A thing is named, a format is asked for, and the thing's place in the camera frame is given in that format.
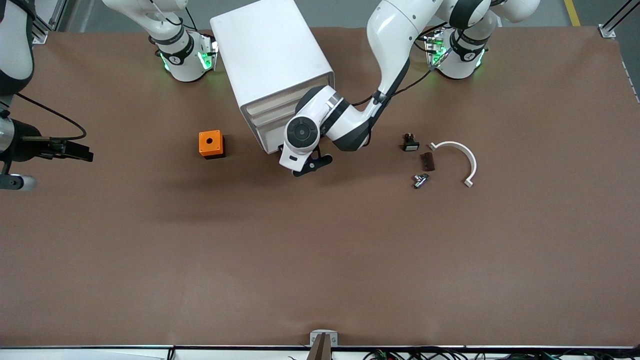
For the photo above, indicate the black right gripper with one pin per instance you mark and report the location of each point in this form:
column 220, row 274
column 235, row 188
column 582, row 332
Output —
column 28, row 145

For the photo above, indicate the white plastic drawer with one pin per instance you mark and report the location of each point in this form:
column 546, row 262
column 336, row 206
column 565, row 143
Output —
column 270, row 104
column 270, row 127
column 272, row 138
column 270, row 115

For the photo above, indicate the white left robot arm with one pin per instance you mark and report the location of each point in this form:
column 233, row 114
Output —
column 395, row 30

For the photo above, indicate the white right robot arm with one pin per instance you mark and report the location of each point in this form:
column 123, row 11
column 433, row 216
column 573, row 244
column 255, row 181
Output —
column 180, row 55

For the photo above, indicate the white drawer cabinet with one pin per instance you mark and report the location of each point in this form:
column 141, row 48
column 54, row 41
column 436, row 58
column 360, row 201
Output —
column 270, row 50

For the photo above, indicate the silver metal fitting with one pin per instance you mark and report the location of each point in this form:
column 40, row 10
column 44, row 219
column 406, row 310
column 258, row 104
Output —
column 420, row 181

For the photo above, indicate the brown terminal block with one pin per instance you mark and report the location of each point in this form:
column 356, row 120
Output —
column 427, row 162

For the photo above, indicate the aluminium frame post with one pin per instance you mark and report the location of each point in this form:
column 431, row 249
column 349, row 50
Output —
column 47, row 22
column 617, row 20

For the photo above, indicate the orange button enclosure box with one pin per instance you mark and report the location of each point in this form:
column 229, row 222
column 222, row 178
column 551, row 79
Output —
column 210, row 142

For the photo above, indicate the grey table edge bracket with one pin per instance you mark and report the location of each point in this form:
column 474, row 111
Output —
column 324, row 339

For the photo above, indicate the black switch with white cap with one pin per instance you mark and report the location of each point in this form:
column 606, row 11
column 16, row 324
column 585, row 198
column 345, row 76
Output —
column 411, row 145

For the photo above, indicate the white curved plastic bracket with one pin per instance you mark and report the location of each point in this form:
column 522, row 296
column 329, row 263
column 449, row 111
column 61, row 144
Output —
column 452, row 144

